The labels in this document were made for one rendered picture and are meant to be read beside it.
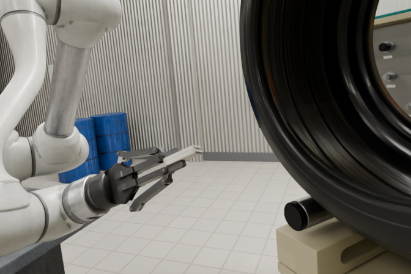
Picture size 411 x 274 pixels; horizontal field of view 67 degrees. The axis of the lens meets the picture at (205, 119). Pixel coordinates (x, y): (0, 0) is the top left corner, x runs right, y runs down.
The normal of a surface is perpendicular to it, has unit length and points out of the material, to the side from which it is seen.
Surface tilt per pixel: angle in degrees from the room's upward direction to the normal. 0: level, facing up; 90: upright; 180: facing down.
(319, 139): 48
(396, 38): 90
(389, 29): 90
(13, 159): 89
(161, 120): 90
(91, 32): 134
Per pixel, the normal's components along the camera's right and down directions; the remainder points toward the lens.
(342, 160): 0.22, -0.74
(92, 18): 0.54, 0.69
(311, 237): -0.09, -0.99
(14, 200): 0.84, -0.47
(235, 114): -0.37, 0.15
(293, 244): -0.88, 0.14
